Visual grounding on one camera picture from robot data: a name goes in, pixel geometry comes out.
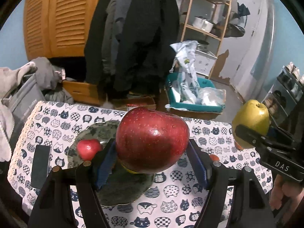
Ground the green patterned plate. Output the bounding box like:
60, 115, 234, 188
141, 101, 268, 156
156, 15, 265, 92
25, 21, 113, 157
67, 120, 156, 206

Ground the metal pot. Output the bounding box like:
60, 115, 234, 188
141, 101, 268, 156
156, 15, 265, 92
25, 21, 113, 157
192, 16, 214, 32

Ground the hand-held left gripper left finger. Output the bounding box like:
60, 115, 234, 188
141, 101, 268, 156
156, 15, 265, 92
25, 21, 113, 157
28, 138, 118, 228

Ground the clear plastic bag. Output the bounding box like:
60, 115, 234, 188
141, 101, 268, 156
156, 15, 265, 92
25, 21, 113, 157
195, 87, 226, 106

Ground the bright red apple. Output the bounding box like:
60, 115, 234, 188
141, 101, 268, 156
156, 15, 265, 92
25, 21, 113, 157
76, 139, 102, 161

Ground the person's right hand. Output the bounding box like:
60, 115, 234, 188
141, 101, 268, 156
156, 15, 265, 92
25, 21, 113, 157
269, 174, 304, 219

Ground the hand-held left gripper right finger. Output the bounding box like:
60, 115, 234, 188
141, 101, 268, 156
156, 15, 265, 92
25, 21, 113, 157
188, 138, 277, 228

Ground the grey hanging bag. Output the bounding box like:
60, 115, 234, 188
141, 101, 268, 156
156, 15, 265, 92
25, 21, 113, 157
224, 23, 245, 38

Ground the yellow fruit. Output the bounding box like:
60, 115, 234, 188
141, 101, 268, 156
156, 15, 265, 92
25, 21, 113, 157
121, 163, 140, 174

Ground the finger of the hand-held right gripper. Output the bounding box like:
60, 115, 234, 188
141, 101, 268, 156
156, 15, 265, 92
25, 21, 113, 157
234, 124, 269, 151
268, 126, 300, 145

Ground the printed white plastic bag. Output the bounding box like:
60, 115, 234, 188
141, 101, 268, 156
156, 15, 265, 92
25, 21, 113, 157
170, 40, 202, 105

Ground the grey hanging jacket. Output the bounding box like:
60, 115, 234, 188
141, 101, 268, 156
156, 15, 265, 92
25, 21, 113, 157
102, 0, 126, 76

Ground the cat print tablecloth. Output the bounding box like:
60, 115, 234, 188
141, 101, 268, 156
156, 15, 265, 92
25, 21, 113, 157
7, 100, 273, 228

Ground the dark blue hanging cloth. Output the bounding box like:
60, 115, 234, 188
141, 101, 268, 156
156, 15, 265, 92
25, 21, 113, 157
237, 2, 251, 23

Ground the white cat print box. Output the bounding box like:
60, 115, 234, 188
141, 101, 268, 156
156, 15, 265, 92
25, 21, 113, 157
194, 50, 218, 76

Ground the yellow green apple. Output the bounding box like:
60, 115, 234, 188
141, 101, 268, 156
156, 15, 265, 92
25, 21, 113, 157
231, 100, 271, 149

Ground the black rectangular pad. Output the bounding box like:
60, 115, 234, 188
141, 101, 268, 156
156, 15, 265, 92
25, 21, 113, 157
31, 145, 51, 190

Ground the wooden louvered cabinet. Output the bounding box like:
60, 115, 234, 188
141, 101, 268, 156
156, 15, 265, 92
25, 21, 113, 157
23, 0, 107, 61

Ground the silver plastic bag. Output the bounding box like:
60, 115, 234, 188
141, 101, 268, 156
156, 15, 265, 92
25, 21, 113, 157
170, 85, 188, 103

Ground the dark red speckled apple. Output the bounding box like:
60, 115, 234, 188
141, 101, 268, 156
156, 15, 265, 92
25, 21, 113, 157
116, 107, 190, 174

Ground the black hanging jacket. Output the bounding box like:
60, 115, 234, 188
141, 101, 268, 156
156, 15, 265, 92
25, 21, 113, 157
84, 0, 181, 98

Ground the shoe rack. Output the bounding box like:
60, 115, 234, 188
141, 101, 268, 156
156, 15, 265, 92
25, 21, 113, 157
261, 62, 304, 126

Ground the grey door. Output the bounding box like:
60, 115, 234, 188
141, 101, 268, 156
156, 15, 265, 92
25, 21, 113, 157
249, 0, 276, 79

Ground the grey storage bin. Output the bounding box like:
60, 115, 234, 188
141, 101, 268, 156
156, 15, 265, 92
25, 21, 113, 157
1, 74, 47, 129

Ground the teal cardboard box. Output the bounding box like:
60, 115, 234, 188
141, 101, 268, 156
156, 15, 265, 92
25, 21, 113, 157
165, 72, 226, 120

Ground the wooden drawer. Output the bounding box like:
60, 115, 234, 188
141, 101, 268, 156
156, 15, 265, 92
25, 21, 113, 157
62, 79, 104, 106

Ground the wooden shelf rack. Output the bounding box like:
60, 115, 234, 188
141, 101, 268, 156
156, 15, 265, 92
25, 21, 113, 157
180, 0, 234, 79

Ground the grey garment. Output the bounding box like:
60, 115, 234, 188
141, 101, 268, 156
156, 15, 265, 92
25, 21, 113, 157
32, 57, 75, 105

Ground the steel bowl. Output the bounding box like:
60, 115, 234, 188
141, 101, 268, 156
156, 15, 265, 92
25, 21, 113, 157
196, 40, 209, 51

